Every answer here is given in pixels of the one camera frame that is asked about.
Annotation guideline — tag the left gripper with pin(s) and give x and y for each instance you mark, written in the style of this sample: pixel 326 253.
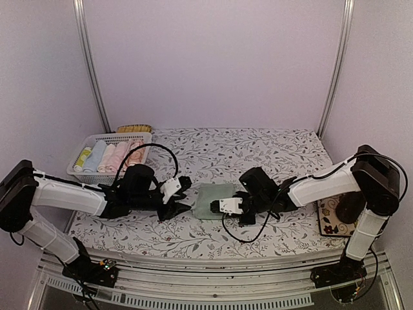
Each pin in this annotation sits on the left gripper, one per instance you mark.
pixel 173 208

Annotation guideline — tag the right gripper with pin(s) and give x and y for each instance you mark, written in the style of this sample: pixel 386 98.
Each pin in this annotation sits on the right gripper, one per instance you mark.
pixel 250 220

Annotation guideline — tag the green towel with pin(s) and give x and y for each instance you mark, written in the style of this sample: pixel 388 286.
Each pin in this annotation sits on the green towel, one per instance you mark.
pixel 209 199

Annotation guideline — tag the orange patterned towel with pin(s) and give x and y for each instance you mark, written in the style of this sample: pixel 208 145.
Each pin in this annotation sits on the orange patterned towel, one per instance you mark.
pixel 137 156

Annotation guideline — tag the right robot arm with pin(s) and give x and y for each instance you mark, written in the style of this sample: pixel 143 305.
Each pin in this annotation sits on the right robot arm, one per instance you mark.
pixel 371 186

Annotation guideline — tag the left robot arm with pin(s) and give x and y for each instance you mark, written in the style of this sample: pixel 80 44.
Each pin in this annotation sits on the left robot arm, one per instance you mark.
pixel 24 188

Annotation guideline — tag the dark cylinder roll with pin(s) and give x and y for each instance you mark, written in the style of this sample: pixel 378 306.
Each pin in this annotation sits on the dark cylinder roll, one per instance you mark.
pixel 350 207

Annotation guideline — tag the floral tablecloth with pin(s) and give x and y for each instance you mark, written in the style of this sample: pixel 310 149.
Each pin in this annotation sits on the floral tablecloth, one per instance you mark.
pixel 219 156

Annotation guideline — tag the white plastic basket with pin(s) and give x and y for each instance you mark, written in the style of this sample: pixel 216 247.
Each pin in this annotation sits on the white plastic basket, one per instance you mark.
pixel 90 141

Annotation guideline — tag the pink rolled towel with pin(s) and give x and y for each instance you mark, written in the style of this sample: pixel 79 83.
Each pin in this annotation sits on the pink rolled towel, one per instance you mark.
pixel 117 156

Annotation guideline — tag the cream rolled towel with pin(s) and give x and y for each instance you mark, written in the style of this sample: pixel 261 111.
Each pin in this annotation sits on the cream rolled towel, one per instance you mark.
pixel 109 150

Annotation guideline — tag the blue rolled towel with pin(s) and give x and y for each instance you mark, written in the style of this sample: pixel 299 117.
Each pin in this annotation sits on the blue rolled towel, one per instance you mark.
pixel 94 158

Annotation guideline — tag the floral ceramic tray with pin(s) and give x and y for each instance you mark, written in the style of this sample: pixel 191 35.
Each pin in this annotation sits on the floral ceramic tray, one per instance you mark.
pixel 329 224

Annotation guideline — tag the woven straw brush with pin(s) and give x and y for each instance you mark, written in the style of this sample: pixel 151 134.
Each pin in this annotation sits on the woven straw brush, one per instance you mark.
pixel 134 128

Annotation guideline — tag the yellow rolled towel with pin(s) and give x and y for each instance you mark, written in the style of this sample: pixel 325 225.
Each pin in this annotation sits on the yellow rolled towel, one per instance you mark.
pixel 78 166

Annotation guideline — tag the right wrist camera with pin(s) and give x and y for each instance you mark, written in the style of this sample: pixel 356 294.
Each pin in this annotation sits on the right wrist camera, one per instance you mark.
pixel 256 182

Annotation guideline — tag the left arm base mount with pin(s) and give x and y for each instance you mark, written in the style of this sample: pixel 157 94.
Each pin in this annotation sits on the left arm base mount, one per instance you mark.
pixel 82 269

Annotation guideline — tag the metal front rail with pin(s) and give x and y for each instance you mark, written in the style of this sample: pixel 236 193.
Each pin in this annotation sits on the metal front rail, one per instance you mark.
pixel 149 282

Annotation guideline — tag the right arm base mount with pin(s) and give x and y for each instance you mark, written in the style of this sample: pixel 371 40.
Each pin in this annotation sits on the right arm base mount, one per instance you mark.
pixel 338 273

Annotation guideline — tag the left metal frame post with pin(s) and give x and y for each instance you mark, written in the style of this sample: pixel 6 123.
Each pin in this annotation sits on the left metal frame post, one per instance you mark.
pixel 80 16

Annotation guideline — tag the metal frame post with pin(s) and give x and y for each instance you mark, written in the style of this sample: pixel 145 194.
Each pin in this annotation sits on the metal frame post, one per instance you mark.
pixel 80 16
pixel 345 30

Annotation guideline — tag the right metal frame post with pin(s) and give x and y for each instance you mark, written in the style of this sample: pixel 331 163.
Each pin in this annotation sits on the right metal frame post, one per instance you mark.
pixel 345 30

